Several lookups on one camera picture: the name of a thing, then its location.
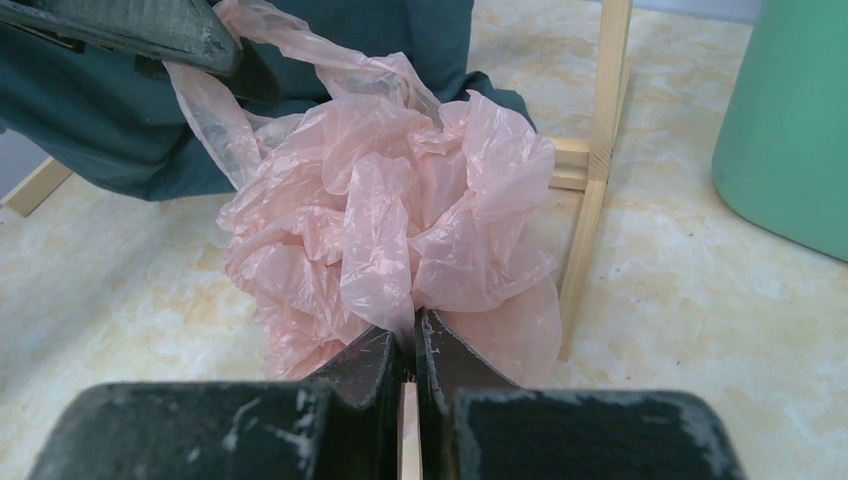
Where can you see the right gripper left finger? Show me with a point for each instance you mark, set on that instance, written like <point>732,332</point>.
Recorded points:
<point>340,422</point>

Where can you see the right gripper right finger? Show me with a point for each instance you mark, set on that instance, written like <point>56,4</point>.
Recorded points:
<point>475,423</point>

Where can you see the wooden clothes rack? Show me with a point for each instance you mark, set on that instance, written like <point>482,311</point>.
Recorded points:
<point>584,165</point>

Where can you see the pink plastic trash bag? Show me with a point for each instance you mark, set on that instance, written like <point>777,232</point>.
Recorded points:
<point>376,203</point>

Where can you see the green plastic trash bin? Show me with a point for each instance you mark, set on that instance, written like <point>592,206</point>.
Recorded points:
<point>780,160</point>

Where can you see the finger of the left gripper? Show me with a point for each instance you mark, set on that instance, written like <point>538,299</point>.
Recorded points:
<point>186,32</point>

